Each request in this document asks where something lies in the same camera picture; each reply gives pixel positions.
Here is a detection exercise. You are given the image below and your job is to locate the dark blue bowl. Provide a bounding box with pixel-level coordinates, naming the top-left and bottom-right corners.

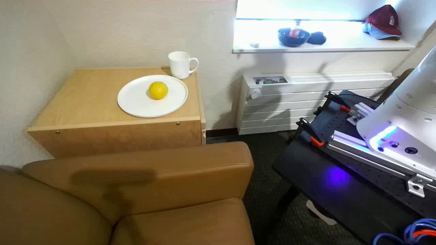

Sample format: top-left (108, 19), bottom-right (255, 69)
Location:
top-left (278, 28), bottom-right (311, 48)

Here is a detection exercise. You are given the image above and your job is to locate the dark round object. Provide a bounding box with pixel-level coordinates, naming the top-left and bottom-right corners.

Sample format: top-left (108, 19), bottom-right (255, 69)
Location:
top-left (307, 31), bottom-right (327, 45)

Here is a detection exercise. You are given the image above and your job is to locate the photo card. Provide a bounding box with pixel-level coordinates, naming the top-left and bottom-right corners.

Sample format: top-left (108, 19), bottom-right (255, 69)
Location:
top-left (253, 76), bottom-right (289, 85)

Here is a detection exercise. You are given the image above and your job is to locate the yellow lemon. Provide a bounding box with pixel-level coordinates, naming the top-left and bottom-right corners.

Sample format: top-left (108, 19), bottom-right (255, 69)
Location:
top-left (148, 81), bottom-right (169, 100)

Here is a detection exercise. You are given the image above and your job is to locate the white mug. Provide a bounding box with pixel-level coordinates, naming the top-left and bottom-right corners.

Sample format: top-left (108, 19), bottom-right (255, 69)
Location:
top-left (168, 51), bottom-right (199, 80)

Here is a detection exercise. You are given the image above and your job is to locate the white radiator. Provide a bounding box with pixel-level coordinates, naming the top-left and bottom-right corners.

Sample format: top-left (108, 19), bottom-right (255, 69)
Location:
top-left (236, 70), bottom-right (396, 135)

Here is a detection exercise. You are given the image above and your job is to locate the white plate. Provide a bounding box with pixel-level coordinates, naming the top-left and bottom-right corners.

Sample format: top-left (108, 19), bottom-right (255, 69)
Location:
top-left (117, 75), bottom-right (189, 118)

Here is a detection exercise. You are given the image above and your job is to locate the black orange clamp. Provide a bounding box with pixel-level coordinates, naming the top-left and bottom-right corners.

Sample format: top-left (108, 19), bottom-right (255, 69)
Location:
top-left (295, 117), bottom-right (325, 148)
top-left (313, 91), bottom-right (352, 116)

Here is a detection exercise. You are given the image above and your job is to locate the brown leather armchair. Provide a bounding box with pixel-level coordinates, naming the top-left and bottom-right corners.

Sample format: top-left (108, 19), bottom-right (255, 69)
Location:
top-left (0, 141), bottom-right (255, 245)

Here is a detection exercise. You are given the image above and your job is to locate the wooden side cabinet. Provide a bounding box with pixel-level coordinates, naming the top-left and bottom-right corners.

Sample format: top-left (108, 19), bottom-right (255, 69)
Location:
top-left (27, 66), bottom-right (207, 159)

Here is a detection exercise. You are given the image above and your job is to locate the white window sill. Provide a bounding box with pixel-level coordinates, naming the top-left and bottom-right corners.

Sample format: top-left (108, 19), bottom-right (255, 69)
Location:
top-left (232, 19), bottom-right (416, 54)

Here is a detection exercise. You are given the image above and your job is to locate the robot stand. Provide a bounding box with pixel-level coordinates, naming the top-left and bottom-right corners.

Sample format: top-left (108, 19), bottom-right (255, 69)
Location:
top-left (272, 90), bottom-right (436, 245)

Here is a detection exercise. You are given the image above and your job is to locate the light blue cap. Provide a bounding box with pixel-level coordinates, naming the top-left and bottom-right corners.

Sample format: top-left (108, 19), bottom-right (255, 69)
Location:
top-left (362, 22), bottom-right (401, 41)

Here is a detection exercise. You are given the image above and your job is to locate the maroon cap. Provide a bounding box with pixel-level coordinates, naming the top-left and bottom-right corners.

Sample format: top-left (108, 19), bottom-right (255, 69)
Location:
top-left (365, 4), bottom-right (402, 36)

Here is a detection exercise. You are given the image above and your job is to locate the coil of blue cable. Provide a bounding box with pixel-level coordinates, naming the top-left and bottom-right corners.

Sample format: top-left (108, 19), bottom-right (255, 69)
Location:
top-left (372, 218), bottom-right (436, 245)

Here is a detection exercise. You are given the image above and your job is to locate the orange cable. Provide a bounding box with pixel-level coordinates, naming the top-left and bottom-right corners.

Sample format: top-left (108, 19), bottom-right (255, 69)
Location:
top-left (412, 229), bottom-right (436, 238)

